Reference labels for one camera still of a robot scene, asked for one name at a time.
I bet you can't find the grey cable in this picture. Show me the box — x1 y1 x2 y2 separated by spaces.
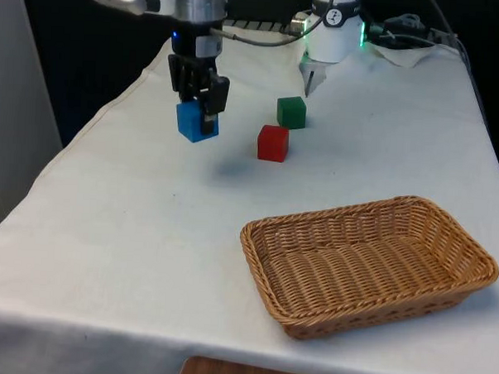
209 26 308 49

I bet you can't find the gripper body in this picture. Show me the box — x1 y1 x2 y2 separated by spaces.
170 22 224 63

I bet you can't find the wicker basket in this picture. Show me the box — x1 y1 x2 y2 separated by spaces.
235 188 499 349

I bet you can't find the blue cube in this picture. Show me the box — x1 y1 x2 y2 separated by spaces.
175 98 222 145

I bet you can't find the black cable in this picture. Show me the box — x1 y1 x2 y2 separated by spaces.
364 12 453 50

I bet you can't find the red cube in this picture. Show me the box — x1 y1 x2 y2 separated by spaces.
256 123 291 162

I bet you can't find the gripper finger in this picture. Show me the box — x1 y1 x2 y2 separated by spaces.
199 70 232 137
166 54 215 105

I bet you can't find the green cube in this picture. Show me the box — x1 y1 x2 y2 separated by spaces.
276 94 308 131

